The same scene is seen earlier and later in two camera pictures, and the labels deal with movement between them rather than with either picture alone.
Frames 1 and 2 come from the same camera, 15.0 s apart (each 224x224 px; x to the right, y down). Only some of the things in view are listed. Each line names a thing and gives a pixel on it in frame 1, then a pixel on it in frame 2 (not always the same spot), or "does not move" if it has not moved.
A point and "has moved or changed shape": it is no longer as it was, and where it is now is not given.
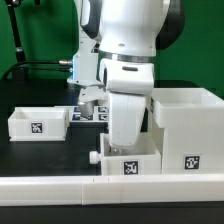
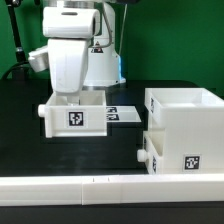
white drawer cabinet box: [192, 119] does not move
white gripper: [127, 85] -> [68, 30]
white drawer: [38, 124] -> [86, 119]
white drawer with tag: [142, 158] has moved or changed shape
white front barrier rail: [111, 189] does not move
